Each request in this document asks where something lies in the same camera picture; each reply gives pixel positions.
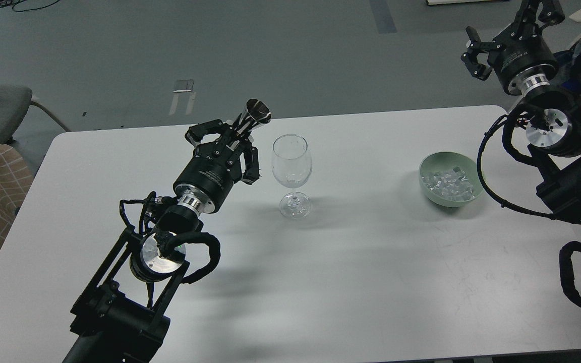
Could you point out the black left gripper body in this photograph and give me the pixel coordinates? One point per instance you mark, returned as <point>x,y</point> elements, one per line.
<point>213,170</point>

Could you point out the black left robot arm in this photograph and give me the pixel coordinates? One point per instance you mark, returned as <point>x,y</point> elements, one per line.
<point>119,317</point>

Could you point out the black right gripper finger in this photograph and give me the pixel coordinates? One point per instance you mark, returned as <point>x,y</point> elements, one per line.
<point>533,16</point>
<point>470,57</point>

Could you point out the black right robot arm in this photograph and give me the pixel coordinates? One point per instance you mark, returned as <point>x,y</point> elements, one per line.
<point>543,129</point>

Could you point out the steel double jigger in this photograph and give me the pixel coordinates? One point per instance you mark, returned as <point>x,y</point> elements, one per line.
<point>254,115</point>

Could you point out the green bowl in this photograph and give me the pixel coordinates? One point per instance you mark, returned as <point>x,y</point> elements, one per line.
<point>444,160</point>

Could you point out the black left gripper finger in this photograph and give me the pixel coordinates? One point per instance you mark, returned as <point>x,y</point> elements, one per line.
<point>195,134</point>
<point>242,162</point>

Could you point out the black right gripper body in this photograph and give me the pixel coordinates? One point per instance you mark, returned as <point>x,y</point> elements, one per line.
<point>516,54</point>

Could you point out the clear wine glass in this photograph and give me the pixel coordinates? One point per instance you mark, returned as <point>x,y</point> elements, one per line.
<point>292,165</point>

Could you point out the clear ice cubes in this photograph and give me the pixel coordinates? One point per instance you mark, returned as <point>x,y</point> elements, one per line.
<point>452,184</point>

